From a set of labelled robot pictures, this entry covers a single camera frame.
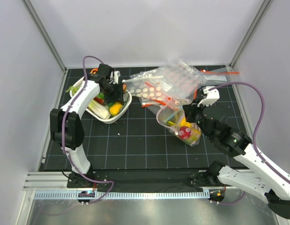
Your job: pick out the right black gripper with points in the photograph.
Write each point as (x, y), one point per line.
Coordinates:
(190, 109)

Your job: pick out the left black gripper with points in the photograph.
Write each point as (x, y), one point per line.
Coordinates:
(118, 96)

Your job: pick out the yellow pepper piece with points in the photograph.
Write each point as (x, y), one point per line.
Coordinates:
(115, 108)

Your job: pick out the yellow banana bunch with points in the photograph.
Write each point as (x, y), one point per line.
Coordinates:
(195, 131)

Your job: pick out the red apple front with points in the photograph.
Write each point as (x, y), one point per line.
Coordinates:
(184, 133)

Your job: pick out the clear pink-dotted zip bag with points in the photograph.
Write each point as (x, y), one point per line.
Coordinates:
(172, 116)

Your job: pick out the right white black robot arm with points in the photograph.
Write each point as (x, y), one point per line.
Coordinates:
(272, 184)

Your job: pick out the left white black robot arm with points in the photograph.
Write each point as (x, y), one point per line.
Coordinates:
(66, 128)

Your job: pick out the clear white-dotted zip bag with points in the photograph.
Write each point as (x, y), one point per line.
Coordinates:
(148, 88)

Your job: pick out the clear bag orange zipper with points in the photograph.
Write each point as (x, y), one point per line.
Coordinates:
(218, 74)

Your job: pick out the white leek stalk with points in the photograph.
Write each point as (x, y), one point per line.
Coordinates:
(99, 110)

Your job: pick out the red orange tomato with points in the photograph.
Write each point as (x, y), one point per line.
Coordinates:
(93, 71)

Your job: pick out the green celery stalk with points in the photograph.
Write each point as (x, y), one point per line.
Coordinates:
(73, 89)

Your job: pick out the pile of red-dotted bags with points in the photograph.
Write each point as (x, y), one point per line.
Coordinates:
(180, 80)

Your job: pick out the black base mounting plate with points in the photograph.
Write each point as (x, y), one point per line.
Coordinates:
(177, 180)

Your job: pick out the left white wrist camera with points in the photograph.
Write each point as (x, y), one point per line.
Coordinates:
(108, 73)

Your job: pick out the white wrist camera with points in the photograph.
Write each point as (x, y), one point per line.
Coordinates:
(211, 95)
(108, 73)

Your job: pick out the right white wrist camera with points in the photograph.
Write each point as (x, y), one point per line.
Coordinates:
(211, 95)

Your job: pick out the slotted aluminium cable duct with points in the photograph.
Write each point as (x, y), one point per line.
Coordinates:
(88, 195)

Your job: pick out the left aluminium frame post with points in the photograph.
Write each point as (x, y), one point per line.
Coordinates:
(42, 30)

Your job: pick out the aluminium frame post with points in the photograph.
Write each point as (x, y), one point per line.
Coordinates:
(250, 31)
(42, 30)

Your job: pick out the right aluminium frame post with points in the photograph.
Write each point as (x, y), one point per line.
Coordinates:
(250, 31)

